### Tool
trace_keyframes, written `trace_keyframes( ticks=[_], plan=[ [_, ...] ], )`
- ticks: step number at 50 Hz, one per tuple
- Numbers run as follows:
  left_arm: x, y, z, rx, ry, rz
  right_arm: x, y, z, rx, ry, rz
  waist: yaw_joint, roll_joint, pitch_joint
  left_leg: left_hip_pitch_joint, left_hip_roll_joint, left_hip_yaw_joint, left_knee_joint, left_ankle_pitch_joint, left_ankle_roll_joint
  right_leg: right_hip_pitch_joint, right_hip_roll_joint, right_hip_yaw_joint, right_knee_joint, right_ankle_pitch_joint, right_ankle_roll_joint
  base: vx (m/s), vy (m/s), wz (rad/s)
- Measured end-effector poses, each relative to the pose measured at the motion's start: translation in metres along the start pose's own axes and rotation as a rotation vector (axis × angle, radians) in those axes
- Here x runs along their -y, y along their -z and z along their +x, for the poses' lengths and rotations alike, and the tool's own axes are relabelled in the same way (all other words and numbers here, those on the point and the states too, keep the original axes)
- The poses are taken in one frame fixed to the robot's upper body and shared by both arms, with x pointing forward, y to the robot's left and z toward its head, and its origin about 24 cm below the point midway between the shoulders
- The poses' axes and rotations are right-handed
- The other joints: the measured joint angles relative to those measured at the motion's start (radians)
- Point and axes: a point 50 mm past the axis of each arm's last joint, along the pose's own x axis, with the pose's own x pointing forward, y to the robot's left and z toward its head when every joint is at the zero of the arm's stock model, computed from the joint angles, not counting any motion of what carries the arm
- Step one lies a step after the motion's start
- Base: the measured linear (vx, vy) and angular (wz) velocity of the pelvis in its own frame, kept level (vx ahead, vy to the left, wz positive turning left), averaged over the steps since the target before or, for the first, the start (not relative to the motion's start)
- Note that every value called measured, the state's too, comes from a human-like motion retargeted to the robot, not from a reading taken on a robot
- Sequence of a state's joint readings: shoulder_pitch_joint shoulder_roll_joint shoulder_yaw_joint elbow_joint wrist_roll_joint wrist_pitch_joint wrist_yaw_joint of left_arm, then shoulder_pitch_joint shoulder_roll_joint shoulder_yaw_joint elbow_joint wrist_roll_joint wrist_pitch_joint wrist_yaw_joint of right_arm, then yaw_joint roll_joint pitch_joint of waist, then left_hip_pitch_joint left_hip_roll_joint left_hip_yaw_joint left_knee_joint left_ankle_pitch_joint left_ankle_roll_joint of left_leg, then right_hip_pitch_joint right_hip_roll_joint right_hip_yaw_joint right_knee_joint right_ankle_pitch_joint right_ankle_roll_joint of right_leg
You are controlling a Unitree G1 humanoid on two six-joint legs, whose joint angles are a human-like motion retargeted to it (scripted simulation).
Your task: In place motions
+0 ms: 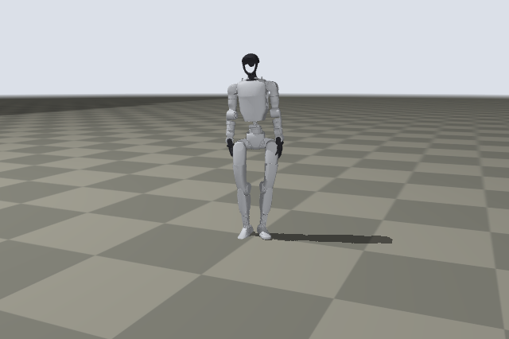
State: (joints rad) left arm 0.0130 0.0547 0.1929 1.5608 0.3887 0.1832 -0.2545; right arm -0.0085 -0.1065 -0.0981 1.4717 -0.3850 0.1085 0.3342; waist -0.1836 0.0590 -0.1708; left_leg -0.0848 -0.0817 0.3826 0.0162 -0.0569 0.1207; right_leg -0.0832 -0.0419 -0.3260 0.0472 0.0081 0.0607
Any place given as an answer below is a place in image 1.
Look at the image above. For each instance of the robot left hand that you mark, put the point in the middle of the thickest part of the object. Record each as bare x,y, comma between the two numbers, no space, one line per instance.
279,147

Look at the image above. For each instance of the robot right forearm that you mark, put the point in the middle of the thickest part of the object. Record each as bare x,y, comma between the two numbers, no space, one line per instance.
230,132

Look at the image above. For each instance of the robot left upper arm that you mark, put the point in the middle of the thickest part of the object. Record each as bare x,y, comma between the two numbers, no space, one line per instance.
272,87

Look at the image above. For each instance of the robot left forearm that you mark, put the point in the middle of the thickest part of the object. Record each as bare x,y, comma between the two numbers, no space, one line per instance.
278,127

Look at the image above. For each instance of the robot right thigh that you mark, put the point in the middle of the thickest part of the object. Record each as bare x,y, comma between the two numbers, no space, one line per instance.
240,167

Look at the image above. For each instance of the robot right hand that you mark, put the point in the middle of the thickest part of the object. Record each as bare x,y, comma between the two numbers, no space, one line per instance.
230,146

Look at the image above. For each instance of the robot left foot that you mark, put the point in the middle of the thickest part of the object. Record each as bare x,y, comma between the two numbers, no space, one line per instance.
263,233

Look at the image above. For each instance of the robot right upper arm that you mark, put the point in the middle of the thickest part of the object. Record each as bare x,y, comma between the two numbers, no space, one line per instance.
232,102

